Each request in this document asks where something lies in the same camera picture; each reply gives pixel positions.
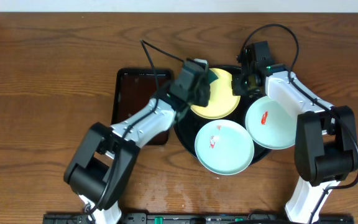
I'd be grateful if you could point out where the green yellow sponge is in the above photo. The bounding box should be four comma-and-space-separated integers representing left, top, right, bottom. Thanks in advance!
208, 69, 219, 84

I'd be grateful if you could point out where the yellow plate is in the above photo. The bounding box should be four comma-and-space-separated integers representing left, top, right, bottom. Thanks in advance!
191, 68, 241, 119

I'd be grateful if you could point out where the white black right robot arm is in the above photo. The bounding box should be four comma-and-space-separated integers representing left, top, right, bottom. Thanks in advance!
232, 62, 358, 223

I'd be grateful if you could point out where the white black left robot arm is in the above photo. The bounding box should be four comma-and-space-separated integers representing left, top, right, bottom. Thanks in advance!
63, 59, 210, 223

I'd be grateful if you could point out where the black rectangular tray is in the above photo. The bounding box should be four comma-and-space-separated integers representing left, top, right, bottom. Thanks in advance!
110, 68, 176, 148

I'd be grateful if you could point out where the light green plate right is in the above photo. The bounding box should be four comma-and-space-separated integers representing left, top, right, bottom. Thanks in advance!
245, 96, 296, 150

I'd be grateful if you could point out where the light blue plate front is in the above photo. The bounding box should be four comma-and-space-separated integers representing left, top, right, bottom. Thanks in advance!
194, 119, 255, 175

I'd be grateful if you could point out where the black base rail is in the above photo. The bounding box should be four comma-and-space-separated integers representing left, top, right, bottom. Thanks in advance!
42, 212, 356, 224

